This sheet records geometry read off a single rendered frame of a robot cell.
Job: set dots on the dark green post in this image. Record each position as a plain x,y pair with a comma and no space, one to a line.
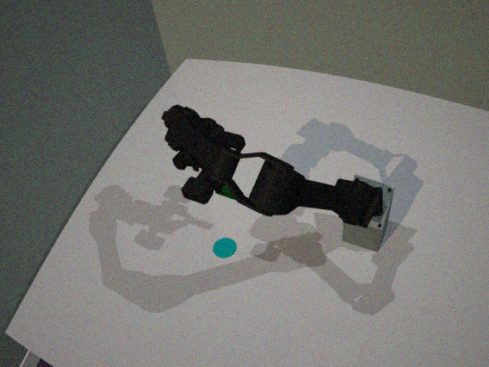
225,192

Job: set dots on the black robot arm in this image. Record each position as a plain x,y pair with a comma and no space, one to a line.
279,189

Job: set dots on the teal circle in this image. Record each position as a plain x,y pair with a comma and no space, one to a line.
224,248

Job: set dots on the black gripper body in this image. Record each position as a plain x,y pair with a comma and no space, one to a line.
201,189

